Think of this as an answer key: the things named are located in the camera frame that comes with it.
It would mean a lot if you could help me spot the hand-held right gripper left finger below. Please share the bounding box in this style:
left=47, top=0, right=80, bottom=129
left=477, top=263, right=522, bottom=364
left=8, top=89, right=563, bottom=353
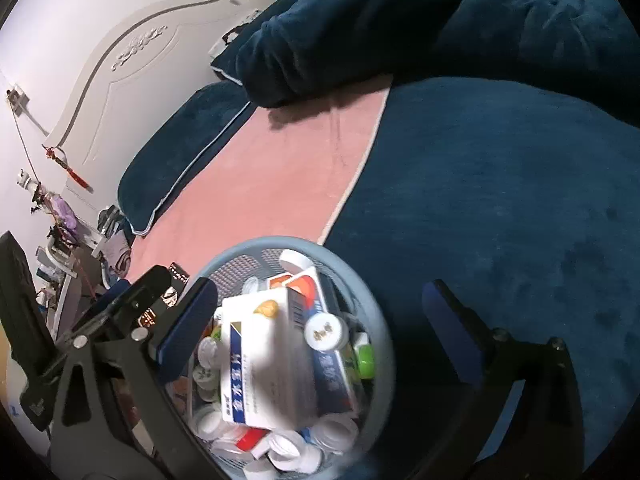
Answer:
left=49, top=276, right=221, bottom=480

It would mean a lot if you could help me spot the wall socket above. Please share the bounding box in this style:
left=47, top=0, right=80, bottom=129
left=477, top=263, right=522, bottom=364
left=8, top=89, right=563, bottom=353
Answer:
left=6, top=87, right=28, bottom=116

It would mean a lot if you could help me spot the small red white box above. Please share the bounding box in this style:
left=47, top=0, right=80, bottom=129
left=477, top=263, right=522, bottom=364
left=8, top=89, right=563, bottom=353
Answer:
left=220, top=425, right=273, bottom=461

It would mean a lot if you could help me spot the cluttered bedside table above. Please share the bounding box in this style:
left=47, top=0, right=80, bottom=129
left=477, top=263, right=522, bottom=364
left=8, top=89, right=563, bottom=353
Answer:
left=32, top=230, right=133, bottom=331

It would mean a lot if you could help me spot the red tassel ornament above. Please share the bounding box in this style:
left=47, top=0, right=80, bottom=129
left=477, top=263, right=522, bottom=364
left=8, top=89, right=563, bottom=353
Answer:
left=42, top=145, right=93, bottom=193

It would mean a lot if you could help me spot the dark blue plush blanket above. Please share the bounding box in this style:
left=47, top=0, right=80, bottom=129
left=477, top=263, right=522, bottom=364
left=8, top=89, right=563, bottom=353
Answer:
left=320, top=77, right=640, bottom=480

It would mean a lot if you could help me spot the dark blue velvet pillow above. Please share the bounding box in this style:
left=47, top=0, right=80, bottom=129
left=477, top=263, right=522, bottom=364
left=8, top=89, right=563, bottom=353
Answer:
left=210, top=0, right=451, bottom=109
left=117, top=82, right=253, bottom=237

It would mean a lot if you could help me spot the black white cloth item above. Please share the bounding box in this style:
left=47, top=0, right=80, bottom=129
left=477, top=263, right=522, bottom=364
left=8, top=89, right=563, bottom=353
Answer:
left=207, top=7, right=263, bottom=58

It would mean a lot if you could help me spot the white blue striped medicine box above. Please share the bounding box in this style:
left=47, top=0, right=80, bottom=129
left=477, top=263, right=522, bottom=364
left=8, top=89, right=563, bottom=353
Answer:
left=219, top=287, right=321, bottom=431

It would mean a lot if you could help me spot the pile of white caps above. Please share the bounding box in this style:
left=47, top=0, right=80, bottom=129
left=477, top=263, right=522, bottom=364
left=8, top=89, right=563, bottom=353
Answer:
left=192, top=335, right=361, bottom=478

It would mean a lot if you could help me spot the mauve folded cloth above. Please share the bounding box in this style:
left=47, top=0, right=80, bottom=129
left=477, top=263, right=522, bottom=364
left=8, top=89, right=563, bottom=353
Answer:
left=105, top=237, right=133, bottom=281

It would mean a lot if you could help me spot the dark power cable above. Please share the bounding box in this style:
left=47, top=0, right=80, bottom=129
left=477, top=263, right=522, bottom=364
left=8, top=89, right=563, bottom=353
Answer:
left=12, top=110, right=38, bottom=186

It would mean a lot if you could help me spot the purple figurine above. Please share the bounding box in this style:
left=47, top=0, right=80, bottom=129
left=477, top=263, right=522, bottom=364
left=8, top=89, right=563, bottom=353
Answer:
left=47, top=195, right=78, bottom=228

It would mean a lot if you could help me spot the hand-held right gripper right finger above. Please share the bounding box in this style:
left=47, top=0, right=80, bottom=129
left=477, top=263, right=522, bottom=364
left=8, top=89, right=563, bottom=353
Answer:
left=421, top=279, right=587, bottom=480

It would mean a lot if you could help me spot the blue mesh basket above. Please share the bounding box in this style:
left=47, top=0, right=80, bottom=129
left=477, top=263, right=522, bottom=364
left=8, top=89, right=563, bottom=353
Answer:
left=165, top=236, right=398, bottom=480

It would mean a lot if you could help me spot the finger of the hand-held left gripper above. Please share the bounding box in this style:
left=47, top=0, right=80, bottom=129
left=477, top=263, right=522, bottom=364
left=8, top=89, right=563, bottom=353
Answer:
left=30, top=265, right=174, bottom=378

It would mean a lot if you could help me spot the red white medicine box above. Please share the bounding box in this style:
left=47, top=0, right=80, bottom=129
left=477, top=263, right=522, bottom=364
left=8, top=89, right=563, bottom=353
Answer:
left=267, top=266, right=361, bottom=413

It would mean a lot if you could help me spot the white printed jar lid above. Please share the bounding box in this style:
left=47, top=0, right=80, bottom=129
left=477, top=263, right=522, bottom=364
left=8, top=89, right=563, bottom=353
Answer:
left=305, top=312, right=351, bottom=352

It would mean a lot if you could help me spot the pink bed sheet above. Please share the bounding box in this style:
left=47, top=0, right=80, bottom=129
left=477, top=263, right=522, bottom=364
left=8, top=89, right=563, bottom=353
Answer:
left=125, top=74, right=393, bottom=286

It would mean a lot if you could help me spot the white carved headboard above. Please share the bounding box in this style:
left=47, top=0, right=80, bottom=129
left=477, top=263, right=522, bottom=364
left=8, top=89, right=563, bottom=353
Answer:
left=42, top=0, right=266, bottom=171

